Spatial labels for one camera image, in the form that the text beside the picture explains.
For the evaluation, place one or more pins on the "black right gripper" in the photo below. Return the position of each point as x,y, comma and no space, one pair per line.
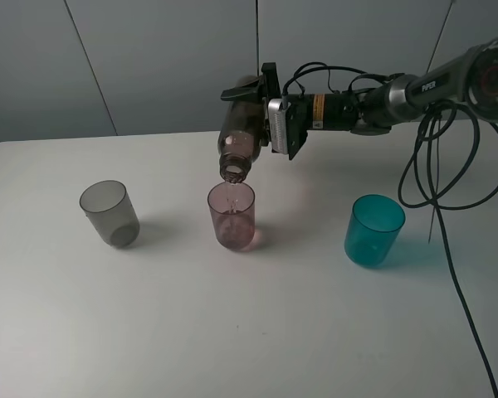
252,90

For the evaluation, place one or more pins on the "brown translucent water bottle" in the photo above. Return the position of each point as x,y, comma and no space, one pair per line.
242,135

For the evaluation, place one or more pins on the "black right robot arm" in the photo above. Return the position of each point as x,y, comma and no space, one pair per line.
471,79

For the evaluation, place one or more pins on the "pink translucent plastic cup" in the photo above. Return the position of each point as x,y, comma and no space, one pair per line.
232,209

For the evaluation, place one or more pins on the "teal translucent plastic cup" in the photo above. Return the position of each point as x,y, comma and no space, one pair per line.
374,225

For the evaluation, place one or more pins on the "grey translucent plastic cup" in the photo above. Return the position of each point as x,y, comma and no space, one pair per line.
108,207

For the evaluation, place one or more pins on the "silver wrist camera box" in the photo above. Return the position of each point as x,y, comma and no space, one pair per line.
287,126

